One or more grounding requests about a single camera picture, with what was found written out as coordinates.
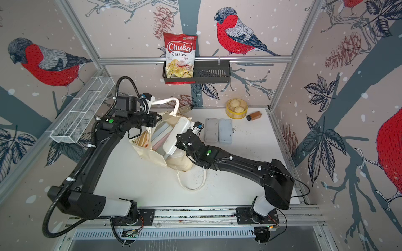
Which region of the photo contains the small glass jar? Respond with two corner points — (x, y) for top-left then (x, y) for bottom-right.
(179, 105), (193, 115)

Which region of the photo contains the white pencil case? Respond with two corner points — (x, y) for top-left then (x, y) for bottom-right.
(204, 118), (219, 143)
(162, 117), (191, 155)

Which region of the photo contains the light blue pencil case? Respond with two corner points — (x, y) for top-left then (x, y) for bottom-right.
(218, 119), (233, 144)

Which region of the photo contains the red Chuba cassava chips bag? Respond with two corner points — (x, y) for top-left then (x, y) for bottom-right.
(163, 33), (197, 79)

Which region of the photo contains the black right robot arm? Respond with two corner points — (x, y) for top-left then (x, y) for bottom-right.
(176, 129), (295, 224)

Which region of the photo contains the cream canvas tote bag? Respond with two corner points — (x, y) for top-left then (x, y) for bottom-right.
(129, 97), (207, 191)

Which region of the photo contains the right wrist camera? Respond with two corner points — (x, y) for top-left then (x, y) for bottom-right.
(192, 121), (204, 136)

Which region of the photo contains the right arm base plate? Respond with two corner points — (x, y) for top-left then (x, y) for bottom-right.
(234, 207), (279, 225)

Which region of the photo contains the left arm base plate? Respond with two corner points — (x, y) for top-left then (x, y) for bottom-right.
(111, 208), (156, 227)

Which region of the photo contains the black wire wall basket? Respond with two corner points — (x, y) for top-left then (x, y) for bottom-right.
(162, 61), (231, 84)

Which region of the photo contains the beige bun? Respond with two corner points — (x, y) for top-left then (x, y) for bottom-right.
(234, 106), (245, 113)
(229, 99), (241, 108)

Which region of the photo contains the small brown bottle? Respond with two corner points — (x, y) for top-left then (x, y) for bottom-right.
(246, 111), (262, 121)

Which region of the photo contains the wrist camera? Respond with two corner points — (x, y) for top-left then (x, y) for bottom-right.
(141, 93), (156, 102)
(192, 121), (204, 136)

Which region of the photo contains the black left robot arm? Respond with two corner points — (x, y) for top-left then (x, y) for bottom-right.
(42, 93), (162, 238)

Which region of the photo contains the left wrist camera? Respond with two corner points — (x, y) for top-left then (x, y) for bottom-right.
(141, 93), (156, 102)

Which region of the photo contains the white wire mesh tray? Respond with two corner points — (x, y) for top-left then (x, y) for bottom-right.
(50, 76), (115, 143)

